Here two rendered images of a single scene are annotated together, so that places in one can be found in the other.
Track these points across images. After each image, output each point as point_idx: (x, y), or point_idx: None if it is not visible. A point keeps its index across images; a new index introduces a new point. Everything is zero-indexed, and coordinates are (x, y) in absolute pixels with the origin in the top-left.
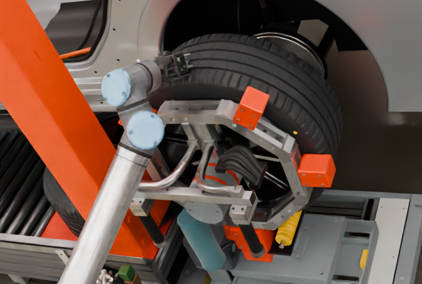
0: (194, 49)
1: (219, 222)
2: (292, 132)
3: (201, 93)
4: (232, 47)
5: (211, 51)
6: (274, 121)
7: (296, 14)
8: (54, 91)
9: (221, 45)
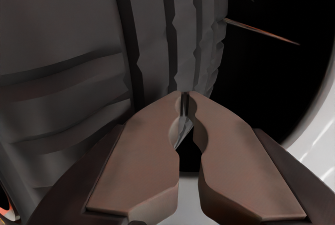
0: (201, 63)
1: None
2: (1, 219)
3: (18, 200)
4: (177, 147)
5: (181, 129)
6: (8, 224)
7: None
8: None
9: (189, 127)
